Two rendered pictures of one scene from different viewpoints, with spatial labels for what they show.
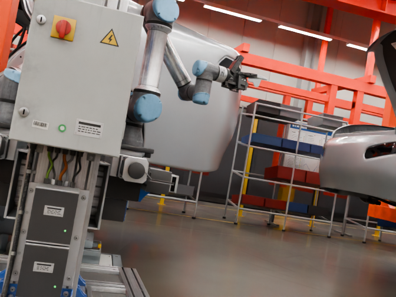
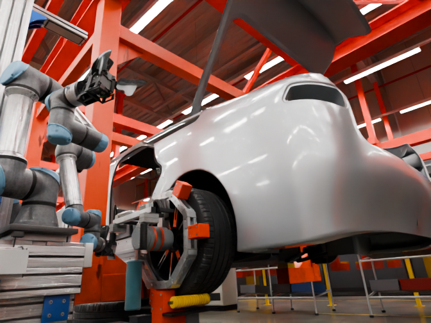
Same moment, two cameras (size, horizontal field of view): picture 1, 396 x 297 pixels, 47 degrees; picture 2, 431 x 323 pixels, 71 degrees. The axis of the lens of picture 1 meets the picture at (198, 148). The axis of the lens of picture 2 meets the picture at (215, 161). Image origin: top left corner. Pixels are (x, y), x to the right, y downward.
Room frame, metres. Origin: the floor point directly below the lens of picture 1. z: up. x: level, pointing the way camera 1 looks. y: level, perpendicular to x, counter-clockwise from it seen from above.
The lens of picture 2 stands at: (2.01, -1.00, 0.61)
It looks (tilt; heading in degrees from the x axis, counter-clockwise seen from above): 21 degrees up; 57
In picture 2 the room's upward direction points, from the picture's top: 3 degrees counter-clockwise
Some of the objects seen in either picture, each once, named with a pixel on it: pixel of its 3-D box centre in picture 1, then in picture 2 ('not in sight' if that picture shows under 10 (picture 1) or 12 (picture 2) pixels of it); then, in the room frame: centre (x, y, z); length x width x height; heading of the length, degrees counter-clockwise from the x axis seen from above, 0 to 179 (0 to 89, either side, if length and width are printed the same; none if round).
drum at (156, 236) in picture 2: not in sight; (152, 238); (2.67, 0.71, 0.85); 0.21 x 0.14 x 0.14; 11
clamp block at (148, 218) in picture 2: not in sight; (149, 218); (2.57, 0.51, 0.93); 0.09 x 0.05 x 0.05; 11
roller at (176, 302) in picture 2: not in sight; (190, 300); (2.86, 0.62, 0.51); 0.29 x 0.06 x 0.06; 11
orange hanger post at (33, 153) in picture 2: not in sight; (25, 186); (2.00, 3.05, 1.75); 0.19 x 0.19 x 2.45; 11
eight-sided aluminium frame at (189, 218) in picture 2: not in sight; (163, 239); (2.74, 0.72, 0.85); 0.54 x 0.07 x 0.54; 101
